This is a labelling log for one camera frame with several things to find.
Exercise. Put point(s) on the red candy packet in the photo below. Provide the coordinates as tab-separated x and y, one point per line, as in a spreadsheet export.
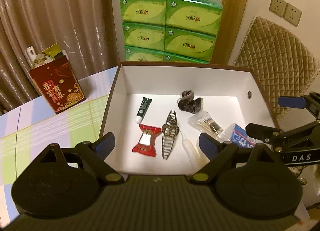
146	143

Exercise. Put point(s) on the brown cardboard box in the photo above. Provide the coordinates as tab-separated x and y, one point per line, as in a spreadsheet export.
230	95

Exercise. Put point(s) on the red gift bag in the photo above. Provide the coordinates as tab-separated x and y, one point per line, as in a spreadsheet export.
52	73

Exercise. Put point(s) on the green tissue box stack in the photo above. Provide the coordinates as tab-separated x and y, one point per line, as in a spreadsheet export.
170	30

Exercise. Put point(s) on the blue tissue pack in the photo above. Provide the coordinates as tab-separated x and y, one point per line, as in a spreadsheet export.
238	135

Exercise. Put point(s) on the dark green ointment tube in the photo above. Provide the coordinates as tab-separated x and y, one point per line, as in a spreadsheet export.
143	109

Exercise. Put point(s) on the cotton swab bag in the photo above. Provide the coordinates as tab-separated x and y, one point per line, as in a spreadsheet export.
203	122

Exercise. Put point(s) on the glass kettle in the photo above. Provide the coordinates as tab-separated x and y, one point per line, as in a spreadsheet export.
303	174

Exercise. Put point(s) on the double wall socket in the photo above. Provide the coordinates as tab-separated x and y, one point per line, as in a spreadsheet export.
286	11

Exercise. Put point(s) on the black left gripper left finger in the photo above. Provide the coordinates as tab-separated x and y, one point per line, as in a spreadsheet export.
93	156

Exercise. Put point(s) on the checked tablecloth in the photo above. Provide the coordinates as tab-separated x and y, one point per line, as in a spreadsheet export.
28	129

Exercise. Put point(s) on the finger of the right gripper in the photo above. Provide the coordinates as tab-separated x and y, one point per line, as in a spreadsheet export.
261	132
291	102

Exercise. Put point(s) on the dark brown scrunchie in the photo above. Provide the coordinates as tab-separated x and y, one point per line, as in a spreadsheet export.
188	103

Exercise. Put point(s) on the white plastic hook holder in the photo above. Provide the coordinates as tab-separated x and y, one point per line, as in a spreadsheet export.
196	156

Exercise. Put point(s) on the quilted beige chair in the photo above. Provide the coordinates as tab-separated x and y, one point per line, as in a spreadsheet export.
282	64

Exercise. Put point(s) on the brown curtain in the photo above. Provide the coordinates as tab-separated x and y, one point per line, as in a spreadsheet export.
83	28

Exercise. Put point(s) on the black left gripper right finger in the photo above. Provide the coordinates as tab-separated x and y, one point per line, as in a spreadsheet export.
219	155

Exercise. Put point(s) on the metal hair clip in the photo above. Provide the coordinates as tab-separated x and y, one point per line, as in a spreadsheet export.
170	130

